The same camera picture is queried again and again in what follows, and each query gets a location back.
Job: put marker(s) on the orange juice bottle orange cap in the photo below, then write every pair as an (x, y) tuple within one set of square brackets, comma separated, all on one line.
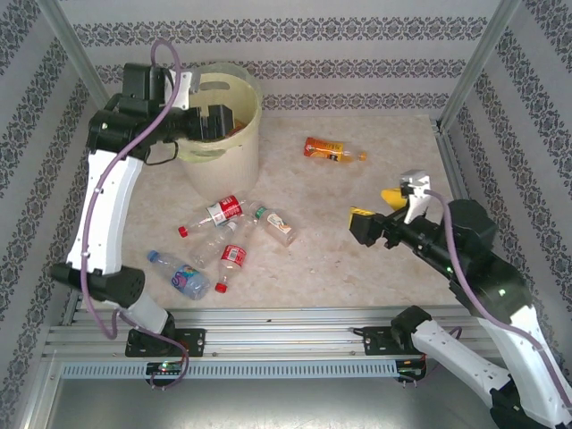
[(324, 148)]

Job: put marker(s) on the cream plastic waste bin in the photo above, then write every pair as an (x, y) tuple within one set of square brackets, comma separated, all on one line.
[(228, 170)]

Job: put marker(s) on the red label clear bottle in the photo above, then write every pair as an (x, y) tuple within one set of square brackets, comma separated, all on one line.
[(233, 257), (223, 210)]

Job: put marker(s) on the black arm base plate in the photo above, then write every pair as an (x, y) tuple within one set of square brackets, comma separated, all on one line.
[(375, 342), (194, 342)]

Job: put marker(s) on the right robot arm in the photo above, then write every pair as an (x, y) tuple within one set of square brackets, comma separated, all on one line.
[(456, 357)]

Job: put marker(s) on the blue label water bottle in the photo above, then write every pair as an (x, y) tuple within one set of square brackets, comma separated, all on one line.
[(187, 279)]

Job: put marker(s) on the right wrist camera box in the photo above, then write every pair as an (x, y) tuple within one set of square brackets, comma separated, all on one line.
[(418, 201)]

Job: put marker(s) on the translucent yellow-green bin liner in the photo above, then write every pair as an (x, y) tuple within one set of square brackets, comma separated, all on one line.
[(207, 153)]

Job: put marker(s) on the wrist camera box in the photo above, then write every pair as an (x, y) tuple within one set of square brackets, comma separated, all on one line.
[(418, 201), (185, 89)]

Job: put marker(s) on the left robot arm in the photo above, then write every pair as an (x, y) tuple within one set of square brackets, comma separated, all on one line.
[(107, 201)]

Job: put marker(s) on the aluminium front rail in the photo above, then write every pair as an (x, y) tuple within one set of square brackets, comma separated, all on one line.
[(277, 335)]

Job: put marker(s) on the clear bottle white orange label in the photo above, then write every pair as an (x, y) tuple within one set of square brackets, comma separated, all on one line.
[(275, 223)]

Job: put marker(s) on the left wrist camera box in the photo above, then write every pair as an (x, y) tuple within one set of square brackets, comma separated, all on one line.
[(185, 89)]

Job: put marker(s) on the grey metal panel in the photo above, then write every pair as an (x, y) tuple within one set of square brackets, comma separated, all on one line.
[(268, 406)]

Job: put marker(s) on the aluminium frame post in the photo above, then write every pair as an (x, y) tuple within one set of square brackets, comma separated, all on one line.
[(487, 44), (72, 44)]

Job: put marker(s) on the clear bottle white cap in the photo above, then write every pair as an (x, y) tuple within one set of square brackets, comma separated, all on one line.
[(210, 250)]

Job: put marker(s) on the small circuit board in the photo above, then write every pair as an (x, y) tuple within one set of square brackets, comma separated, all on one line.
[(409, 367), (163, 368)]

